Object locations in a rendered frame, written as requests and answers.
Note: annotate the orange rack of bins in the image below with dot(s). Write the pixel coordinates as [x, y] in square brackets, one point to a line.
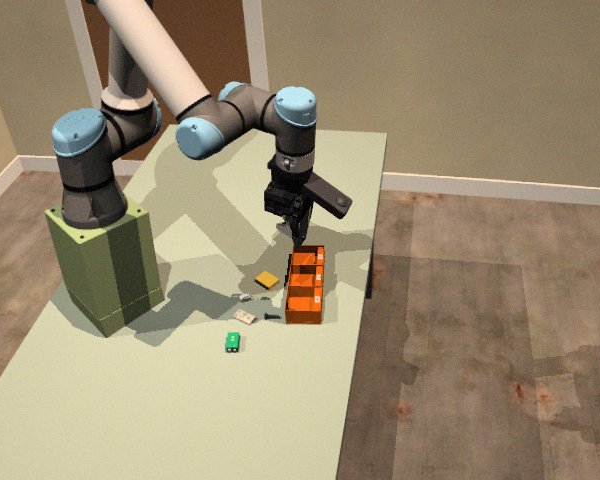
[305, 286]

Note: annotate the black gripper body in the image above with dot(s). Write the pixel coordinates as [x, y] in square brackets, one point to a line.
[282, 198]

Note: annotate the cream domino tile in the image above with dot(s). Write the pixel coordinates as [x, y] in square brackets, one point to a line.
[244, 317]

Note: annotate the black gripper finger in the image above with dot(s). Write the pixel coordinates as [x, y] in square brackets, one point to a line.
[306, 219]
[292, 227]

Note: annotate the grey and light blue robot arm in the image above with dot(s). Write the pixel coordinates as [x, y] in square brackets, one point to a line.
[86, 143]

